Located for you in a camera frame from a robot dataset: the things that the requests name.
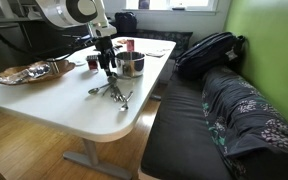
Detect silver foil packet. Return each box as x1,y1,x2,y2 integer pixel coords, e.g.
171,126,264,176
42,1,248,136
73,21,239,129
6,63,52,84

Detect small black bag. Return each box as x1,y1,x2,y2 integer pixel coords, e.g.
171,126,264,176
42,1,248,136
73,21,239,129
114,11,139,34

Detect dark bench seat cushion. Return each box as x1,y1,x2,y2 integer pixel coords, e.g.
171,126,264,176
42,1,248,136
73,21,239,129
139,71,238,180

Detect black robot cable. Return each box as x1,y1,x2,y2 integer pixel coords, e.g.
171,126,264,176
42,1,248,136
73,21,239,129
0,6,97,64

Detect grey table leg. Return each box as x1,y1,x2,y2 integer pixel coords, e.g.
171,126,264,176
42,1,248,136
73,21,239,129
62,137,134,180

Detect white shelf with items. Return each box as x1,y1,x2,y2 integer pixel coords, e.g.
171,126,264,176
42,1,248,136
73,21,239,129
0,0,47,24

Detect white round disc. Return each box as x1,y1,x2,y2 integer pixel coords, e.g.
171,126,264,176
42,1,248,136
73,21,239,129
73,59,87,67

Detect dark floral back cushion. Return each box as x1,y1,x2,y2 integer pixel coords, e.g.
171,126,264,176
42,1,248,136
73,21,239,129
201,65,288,180

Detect long silver measuring spoon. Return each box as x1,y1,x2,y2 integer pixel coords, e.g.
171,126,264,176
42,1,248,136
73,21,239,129
118,90,134,112

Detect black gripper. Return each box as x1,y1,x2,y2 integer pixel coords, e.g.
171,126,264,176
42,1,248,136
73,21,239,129
93,35,117,78

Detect red soda can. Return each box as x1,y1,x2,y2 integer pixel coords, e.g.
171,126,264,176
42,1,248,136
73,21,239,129
126,38,135,52

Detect black backpack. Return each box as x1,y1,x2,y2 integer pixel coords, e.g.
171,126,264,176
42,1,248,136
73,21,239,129
175,31,247,81

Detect big silver pot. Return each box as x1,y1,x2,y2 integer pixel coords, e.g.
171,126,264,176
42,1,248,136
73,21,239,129
114,51,146,79

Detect white framed window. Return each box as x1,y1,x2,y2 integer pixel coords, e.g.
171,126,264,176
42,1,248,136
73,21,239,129
125,0,219,14

